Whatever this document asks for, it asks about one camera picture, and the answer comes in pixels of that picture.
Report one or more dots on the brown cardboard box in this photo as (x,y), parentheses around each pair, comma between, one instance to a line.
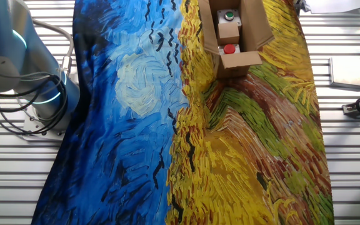
(236,67)

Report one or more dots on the Van Gogh print tablecloth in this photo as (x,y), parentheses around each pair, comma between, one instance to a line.
(136,140)

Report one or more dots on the small cardboard block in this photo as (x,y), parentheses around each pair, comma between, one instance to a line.
(228,33)

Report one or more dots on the flat metal plate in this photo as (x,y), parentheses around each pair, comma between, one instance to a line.
(348,72)

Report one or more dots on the white sheet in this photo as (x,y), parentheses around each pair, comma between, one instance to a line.
(339,5)

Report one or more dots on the grey red-button switch box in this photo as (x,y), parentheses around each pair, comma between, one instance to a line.
(229,49)

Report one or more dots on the grey green-button switch box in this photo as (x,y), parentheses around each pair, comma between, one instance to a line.
(229,15)

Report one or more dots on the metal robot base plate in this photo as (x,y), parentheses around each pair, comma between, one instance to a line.
(30,125)

